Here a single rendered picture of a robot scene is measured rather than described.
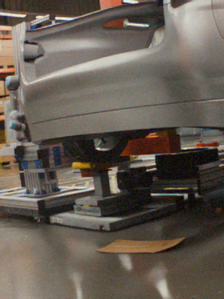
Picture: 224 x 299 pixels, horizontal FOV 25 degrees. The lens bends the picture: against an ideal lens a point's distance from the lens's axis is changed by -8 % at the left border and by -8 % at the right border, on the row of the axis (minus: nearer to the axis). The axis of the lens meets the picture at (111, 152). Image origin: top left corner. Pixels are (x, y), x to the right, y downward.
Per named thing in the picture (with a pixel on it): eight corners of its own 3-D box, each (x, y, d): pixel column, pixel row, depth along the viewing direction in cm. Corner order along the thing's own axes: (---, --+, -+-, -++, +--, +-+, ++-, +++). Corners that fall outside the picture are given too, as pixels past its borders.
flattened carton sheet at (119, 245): (169, 252, 312) (169, 247, 311) (96, 251, 340) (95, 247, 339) (188, 241, 338) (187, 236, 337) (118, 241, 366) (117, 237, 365)
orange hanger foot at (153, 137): (170, 153, 461) (165, 114, 459) (129, 155, 500) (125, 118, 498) (181, 151, 472) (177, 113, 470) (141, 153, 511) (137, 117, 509)
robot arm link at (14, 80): (24, 128, 488) (19, 77, 460) (10, 130, 486) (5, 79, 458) (24, 122, 498) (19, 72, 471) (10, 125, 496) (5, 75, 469)
